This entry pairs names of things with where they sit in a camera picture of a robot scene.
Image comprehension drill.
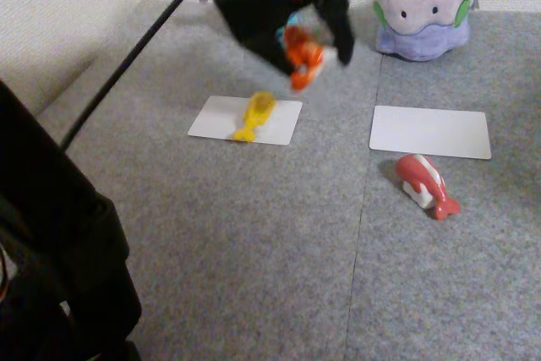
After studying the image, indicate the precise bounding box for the orange shrimp sushi toy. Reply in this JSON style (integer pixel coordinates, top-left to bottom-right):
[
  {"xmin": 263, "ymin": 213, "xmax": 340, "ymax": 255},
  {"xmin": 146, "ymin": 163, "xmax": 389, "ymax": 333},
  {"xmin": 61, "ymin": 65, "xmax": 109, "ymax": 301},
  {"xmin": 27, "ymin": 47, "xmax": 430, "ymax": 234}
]
[{"xmin": 281, "ymin": 25, "xmax": 337, "ymax": 91}]

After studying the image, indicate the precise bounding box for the yellow egg sushi toy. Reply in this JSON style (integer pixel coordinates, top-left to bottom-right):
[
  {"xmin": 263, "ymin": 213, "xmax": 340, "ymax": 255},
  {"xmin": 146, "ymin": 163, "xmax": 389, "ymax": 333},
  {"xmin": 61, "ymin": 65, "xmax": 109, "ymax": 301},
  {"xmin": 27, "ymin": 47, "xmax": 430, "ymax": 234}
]
[{"xmin": 232, "ymin": 90, "xmax": 278, "ymax": 142}]

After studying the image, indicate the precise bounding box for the purple Goomy plush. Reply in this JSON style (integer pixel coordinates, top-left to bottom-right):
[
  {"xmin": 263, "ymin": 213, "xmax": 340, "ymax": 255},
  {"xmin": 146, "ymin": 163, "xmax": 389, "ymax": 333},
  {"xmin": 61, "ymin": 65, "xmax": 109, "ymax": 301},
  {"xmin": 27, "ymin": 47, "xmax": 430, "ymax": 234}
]
[{"xmin": 366, "ymin": 0, "xmax": 481, "ymax": 63}]

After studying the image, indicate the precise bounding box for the red tuna sushi toy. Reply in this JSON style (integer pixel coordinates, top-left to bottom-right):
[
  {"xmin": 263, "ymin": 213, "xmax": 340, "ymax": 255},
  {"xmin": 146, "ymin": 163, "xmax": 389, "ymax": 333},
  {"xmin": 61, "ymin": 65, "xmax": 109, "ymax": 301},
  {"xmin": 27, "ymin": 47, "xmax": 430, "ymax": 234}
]
[{"xmin": 394, "ymin": 153, "xmax": 462, "ymax": 222}]

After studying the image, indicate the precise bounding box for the white rectangular card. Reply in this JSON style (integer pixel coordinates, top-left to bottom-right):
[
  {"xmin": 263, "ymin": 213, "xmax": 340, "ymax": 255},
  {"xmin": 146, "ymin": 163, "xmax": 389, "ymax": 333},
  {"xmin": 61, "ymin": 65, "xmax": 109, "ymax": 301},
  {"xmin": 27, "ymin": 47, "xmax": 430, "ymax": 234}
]
[
  {"xmin": 369, "ymin": 105, "xmax": 493, "ymax": 161},
  {"xmin": 187, "ymin": 95, "xmax": 303, "ymax": 146}
]

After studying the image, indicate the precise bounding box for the black cable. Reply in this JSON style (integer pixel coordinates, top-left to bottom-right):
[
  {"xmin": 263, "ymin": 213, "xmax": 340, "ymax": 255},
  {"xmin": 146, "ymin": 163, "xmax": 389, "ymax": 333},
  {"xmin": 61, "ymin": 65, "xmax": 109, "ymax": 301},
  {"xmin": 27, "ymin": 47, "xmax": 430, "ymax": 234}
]
[{"xmin": 58, "ymin": 0, "xmax": 209, "ymax": 151}]

